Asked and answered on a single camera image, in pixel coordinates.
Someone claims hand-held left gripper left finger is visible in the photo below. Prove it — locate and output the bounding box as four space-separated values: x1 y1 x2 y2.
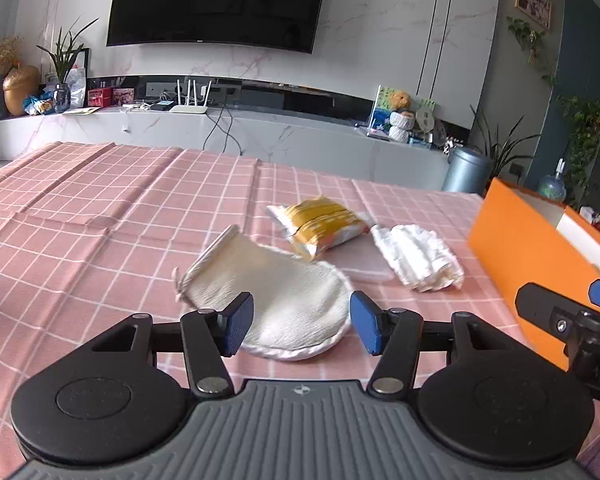
91 291 256 396

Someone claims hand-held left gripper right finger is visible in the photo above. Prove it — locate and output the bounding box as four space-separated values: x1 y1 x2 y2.
349 290 512 395

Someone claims white bath mitt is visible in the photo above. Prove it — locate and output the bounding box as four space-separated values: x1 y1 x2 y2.
172 225 356 362

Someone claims orange cardboard box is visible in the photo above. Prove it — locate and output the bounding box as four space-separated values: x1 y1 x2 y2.
467 177 600 372

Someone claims white pleated cloth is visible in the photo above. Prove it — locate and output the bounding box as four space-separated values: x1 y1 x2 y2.
370 224 465 293

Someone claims yellow white soft packet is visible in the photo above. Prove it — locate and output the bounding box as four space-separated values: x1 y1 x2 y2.
266 197 376 262

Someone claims blue water bottle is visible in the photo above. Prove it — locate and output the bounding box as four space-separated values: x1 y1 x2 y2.
537 158 567 204

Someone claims grey blue trash can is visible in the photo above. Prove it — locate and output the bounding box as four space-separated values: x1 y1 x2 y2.
442 146 493 196

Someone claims pink checked tablecloth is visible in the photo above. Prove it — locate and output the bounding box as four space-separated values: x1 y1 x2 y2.
0 141 566 480

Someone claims potted grass plant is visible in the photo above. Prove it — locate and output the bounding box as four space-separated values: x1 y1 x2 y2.
470 105 543 181

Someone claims potted pothos plant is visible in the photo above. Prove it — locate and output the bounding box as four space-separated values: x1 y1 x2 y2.
557 95 600 206

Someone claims white marble television console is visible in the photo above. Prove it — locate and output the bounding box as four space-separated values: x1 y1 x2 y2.
0 109 451 191

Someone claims green blue painting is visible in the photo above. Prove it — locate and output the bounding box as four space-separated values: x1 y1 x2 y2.
367 85 437 136

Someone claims white router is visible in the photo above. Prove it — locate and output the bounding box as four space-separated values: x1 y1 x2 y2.
169 79 213 115

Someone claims hanging vine plant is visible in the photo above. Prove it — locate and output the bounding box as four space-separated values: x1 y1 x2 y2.
506 16 558 86

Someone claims plant in glass vase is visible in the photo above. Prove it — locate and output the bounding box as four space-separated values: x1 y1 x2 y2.
36 17 100 113

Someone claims golden vase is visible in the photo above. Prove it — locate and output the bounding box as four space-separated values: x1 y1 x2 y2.
2 65 41 117

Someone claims black cable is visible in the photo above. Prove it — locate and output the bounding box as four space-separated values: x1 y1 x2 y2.
202 102 243 155

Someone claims framed wall picture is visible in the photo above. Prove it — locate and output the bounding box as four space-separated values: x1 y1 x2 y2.
515 0 553 31

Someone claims black picture frame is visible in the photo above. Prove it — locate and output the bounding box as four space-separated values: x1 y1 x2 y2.
67 47 91 108

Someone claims black wall television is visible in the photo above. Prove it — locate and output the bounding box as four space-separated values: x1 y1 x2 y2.
106 0 332 54

